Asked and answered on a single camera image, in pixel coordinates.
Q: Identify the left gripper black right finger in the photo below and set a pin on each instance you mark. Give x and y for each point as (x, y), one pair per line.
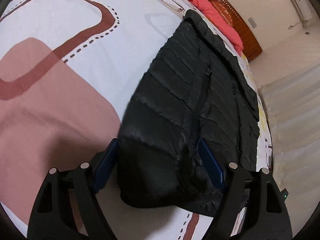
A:
(252, 207)

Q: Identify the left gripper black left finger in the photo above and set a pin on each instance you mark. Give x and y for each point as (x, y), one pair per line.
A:
(66, 206)

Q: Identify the black puffer jacket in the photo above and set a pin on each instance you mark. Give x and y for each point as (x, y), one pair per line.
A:
(193, 90)

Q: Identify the beige window curtain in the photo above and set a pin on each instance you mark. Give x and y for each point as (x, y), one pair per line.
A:
(292, 105)

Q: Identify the patterned white bed sheet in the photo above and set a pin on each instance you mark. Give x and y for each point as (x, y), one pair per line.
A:
(68, 70)

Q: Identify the coral red pillow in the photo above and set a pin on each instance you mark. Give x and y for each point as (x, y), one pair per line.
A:
(215, 15)

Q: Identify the orange patterned cushion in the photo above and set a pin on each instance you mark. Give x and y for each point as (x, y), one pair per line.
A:
(223, 11)

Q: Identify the brown wooden headboard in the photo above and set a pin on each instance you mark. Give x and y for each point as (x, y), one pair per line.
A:
(252, 48)

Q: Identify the grey wall switch panel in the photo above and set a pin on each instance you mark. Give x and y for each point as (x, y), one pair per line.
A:
(252, 22)

